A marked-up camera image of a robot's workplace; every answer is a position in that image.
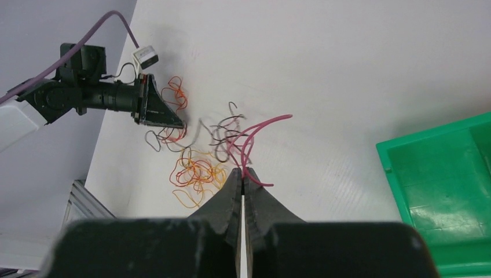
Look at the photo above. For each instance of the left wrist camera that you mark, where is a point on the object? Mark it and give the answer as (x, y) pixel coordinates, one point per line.
(144, 57)

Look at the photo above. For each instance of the aluminium frame rail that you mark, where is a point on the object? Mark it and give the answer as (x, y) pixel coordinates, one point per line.
(83, 204)

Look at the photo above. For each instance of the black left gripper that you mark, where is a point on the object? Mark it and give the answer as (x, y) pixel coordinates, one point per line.
(82, 82)

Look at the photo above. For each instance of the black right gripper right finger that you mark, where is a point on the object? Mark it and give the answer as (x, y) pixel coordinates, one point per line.
(280, 244)

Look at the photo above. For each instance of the green plastic bin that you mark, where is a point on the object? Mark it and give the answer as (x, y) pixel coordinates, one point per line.
(440, 180)

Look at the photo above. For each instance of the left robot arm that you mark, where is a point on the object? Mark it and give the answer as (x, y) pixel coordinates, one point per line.
(21, 119)

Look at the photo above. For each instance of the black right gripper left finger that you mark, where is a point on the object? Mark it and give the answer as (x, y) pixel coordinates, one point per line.
(204, 244)

